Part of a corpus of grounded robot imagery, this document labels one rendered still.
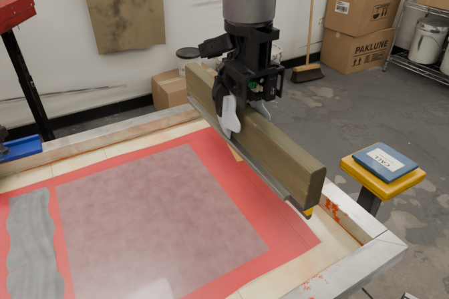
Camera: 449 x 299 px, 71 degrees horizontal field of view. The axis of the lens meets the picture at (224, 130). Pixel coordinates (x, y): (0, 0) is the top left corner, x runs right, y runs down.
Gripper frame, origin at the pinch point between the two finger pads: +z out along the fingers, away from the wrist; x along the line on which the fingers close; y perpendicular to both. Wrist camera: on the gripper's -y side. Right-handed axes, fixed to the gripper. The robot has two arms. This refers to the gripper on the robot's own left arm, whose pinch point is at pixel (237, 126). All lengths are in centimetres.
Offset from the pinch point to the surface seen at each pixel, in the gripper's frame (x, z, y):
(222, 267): -12.3, 14.0, 15.7
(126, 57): 24, 63, -200
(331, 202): 10.4, 10.8, 16.2
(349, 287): 0.8, 10.7, 29.1
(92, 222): -28.6, 14.0, -3.9
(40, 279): -37.6, 13.3, 4.0
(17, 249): -40.6, 13.4, -3.8
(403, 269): 91, 110, 9
